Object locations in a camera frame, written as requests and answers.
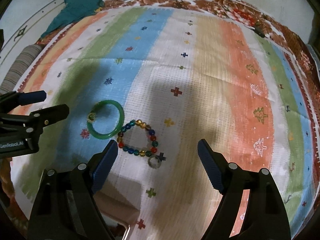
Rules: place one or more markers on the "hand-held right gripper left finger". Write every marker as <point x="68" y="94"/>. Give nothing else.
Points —
<point x="105" y="165"/>

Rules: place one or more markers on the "teal cloth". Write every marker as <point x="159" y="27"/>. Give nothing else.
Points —
<point x="80" y="0"/>

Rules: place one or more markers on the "striped pastel mat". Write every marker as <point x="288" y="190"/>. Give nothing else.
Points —
<point x="212" y="80"/>

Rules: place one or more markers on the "rectangular metal tin box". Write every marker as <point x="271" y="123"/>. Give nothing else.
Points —
<point x="112" y="212"/>

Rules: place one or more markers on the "striped grey pillow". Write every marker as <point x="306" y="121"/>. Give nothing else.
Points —
<point x="22" y="65"/>

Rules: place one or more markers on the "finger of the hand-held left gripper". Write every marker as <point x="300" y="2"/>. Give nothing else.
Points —
<point x="32" y="97"/>
<point x="52" y="115"/>

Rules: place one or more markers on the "white metal rack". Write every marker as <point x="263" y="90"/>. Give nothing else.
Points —
<point x="315" y="55"/>

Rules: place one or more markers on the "green jade bangle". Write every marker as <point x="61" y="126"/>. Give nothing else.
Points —
<point x="120" y="112"/>

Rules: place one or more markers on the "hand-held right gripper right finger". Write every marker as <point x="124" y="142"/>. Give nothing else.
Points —
<point x="210" y="165"/>

